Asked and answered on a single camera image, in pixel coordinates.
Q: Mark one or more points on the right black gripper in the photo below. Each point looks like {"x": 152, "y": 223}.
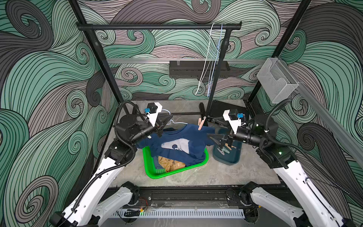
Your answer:
{"x": 230, "y": 137}

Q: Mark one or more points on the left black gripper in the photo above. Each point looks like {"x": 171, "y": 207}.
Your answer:
{"x": 157, "y": 127}

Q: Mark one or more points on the white grey clothespin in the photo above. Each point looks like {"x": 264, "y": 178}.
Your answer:
{"x": 223, "y": 150}

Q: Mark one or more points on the pink white clothespin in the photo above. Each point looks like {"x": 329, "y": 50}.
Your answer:
{"x": 201, "y": 122}

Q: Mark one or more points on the dark navy t-shirt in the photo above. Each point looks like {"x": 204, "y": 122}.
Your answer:
{"x": 186, "y": 145}

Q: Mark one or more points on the tan yellow t-shirt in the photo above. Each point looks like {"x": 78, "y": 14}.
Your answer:
{"x": 170, "y": 165}

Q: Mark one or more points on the white wire hanger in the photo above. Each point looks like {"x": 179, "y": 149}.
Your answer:
{"x": 205, "y": 61}

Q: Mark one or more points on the light blue wire hanger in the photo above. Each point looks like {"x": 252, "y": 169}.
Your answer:
{"x": 217, "y": 56}

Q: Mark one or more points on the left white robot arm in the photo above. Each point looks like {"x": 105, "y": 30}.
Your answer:
{"x": 130, "y": 127}

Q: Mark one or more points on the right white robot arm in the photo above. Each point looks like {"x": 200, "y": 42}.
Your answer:
{"x": 314, "y": 210}

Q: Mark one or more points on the black case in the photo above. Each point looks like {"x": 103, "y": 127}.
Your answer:
{"x": 218, "y": 108}

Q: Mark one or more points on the dark teal plastic bin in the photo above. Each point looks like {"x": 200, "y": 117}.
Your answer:
{"x": 228, "y": 159}

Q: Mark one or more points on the green plastic basket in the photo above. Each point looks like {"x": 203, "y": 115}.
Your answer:
{"x": 154, "y": 173}

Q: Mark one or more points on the black clothes rack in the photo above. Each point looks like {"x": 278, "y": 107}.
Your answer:
{"x": 89, "y": 28}

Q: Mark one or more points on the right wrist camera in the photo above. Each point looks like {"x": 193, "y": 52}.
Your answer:
{"x": 235, "y": 119}

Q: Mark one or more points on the black wall cable tray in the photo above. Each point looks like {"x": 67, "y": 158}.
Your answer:
{"x": 190, "y": 69}

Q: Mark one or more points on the clear mesh wall holder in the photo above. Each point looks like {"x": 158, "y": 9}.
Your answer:
{"x": 277, "y": 80}

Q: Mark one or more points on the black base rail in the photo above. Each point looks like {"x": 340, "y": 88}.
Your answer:
{"x": 214, "y": 196}

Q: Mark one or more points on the white slotted cable duct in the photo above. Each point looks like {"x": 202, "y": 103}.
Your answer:
{"x": 184, "y": 213}

